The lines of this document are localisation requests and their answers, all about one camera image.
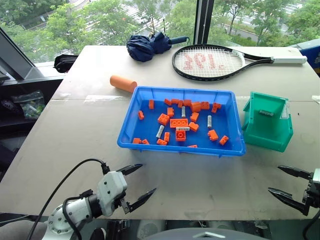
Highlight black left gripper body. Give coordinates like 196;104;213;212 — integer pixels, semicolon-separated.
113;195;131;215

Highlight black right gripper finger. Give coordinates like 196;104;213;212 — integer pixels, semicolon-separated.
276;165;313;180
267;187;310;217

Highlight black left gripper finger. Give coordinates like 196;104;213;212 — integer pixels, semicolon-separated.
126;187;157;214
116;163;144;176

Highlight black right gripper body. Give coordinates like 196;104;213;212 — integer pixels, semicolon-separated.
302;178;320;209

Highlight square orange building block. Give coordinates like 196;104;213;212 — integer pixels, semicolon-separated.
157;113;170;126

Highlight long orange block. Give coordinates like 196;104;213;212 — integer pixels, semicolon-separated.
169;118;189;128

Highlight green plastic bin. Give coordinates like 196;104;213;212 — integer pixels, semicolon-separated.
241;91;294;153

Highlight blue plastic tray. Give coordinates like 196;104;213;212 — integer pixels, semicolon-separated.
116;85;247;159

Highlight dark rounded shape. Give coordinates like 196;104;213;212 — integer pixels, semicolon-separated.
142;227;270;240

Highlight orange foam cylinder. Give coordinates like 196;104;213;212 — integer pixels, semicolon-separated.
109;74;138;94

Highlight black and white tennis racket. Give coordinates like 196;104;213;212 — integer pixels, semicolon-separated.
171;44;308;82

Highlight clear plastic bag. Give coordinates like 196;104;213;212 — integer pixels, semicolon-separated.
12;90;46;118

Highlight navy folded umbrella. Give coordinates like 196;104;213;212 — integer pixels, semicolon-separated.
126;31;189;63

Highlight black bag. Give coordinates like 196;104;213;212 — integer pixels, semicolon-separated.
53;54;79;74

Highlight dark slanted panel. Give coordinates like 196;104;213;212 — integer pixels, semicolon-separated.
0;26;37;81

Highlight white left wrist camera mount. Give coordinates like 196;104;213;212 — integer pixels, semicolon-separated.
96;170;128;217

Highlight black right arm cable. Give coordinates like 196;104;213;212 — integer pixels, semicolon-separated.
301;212;320;240

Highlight black window frame post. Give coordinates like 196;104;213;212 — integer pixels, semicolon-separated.
193;0;215;46

